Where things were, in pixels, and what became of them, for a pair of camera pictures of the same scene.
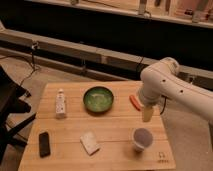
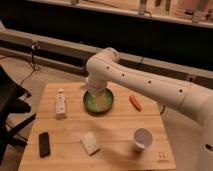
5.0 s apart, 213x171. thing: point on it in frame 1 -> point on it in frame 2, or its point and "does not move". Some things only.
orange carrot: (134, 102) does not move
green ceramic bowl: (98, 99) does not move
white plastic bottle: (60, 105) does not move
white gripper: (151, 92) -> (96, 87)
